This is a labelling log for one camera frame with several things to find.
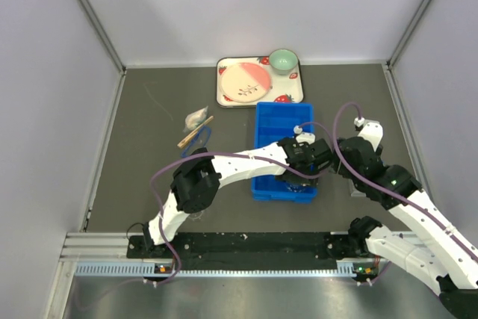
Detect clear glass flask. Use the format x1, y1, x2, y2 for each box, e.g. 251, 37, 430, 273
285, 183, 311, 193

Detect blue plastic bin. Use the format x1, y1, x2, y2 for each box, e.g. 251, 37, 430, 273
251, 102, 317, 204

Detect clear test tube rack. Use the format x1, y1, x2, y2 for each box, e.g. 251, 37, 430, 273
349, 181, 365, 197

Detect plastic bag with contents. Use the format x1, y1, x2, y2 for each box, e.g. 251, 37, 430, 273
183, 106, 208, 133

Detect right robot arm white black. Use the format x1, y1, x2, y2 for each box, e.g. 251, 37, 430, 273
334, 132, 477, 318

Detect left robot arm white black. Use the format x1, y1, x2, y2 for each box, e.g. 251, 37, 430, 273
143, 137, 333, 257

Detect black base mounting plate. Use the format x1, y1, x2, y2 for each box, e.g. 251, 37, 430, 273
126, 232, 378, 270

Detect pink cream plate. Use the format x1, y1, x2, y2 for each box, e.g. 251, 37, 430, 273
219, 63, 272, 104

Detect strawberry pattern tray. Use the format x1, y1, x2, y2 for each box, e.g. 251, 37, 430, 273
216, 56, 304, 108

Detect wooden tweezers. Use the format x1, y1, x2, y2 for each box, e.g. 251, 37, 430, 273
177, 116, 214, 149

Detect green ceramic bowl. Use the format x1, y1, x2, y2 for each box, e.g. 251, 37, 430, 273
269, 49, 299, 75

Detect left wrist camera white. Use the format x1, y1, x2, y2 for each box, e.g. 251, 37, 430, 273
294, 126, 315, 144

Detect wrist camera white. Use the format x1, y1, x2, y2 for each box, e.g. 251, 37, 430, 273
294, 126, 315, 144
354, 117, 383, 152

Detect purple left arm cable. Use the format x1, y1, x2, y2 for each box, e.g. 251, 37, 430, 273
149, 121, 335, 286

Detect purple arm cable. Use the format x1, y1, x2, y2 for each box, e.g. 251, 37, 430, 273
149, 121, 335, 286
332, 101, 478, 286

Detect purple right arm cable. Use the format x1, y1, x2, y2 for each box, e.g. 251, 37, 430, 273
332, 101, 478, 286

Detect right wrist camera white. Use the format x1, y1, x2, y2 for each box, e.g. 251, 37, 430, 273
354, 117, 383, 152

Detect grey slotted cable duct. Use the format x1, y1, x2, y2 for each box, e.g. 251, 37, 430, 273
74, 261, 358, 278

